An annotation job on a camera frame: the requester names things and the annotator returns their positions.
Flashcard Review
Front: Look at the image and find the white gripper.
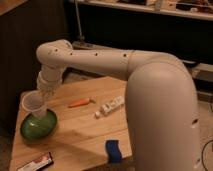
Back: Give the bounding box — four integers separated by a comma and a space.
37, 68, 64, 97

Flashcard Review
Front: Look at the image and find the translucent white cup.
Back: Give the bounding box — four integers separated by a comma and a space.
21, 91, 47, 118

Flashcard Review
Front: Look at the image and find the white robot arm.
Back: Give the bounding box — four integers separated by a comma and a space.
36, 40, 202, 171

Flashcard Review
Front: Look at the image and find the green ceramic bowl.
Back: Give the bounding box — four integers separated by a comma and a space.
20, 109, 57, 141

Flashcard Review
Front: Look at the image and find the orange carrot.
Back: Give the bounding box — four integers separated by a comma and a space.
68, 98, 96, 108

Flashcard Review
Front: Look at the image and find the metal pole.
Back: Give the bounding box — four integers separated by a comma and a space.
74, 0, 84, 42

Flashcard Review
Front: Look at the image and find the wooden table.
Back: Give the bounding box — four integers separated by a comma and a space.
10, 77, 132, 171

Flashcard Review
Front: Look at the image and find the white rectangular box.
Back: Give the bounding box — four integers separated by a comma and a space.
94, 96, 124, 118

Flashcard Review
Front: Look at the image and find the red white snack packet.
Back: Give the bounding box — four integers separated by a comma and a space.
16, 152, 54, 171

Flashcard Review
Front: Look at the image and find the blue tape roll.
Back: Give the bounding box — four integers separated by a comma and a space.
105, 140, 122, 163

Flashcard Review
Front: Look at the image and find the cluttered shelf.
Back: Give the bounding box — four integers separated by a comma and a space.
68, 0, 213, 21

